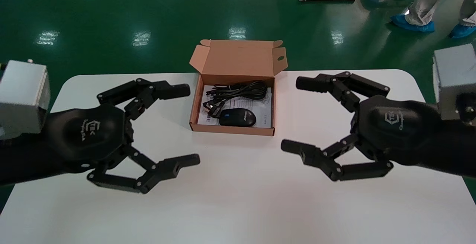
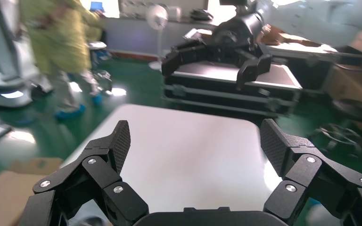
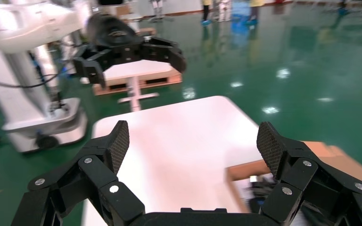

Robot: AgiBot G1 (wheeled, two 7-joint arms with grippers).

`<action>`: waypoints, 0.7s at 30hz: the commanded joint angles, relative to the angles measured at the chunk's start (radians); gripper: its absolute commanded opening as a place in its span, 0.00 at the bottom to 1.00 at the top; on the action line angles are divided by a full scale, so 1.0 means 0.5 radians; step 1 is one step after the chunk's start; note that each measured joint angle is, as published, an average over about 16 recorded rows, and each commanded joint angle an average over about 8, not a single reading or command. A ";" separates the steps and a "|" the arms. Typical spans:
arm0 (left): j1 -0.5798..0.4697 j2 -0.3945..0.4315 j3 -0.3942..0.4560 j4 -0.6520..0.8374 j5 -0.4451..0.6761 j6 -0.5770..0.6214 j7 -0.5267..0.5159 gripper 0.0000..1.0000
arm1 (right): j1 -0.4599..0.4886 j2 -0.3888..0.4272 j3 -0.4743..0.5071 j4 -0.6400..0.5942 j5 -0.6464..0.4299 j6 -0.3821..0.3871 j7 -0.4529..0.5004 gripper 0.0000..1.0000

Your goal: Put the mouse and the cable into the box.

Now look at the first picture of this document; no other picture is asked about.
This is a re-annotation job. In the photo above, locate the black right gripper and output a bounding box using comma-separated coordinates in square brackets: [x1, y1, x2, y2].
[280, 71, 476, 182]

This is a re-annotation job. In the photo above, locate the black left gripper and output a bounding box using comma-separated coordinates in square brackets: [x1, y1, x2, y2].
[0, 77, 201, 194]

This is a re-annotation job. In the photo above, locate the black wired computer mouse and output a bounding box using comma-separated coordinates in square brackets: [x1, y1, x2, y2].
[203, 99, 257, 127]

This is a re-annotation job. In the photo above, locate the black power cable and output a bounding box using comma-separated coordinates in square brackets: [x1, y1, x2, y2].
[205, 80, 268, 105]

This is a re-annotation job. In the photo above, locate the brown cardboard storage box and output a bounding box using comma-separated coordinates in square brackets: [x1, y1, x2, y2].
[189, 39, 289, 137]

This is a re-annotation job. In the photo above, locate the white printed paper sheet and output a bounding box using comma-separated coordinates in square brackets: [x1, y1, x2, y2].
[197, 85, 273, 129]

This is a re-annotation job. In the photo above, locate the blue shoe cover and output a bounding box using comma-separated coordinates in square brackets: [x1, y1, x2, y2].
[449, 24, 476, 39]
[390, 13, 435, 33]

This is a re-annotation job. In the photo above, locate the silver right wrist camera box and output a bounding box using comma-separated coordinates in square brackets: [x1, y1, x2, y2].
[432, 44, 476, 122]

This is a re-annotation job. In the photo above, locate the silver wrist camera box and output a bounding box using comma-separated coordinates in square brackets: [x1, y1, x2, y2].
[0, 60, 51, 140]
[432, 44, 476, 122]

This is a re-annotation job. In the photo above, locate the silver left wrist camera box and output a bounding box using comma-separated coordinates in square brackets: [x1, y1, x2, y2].
[0, 60, 51, 140]

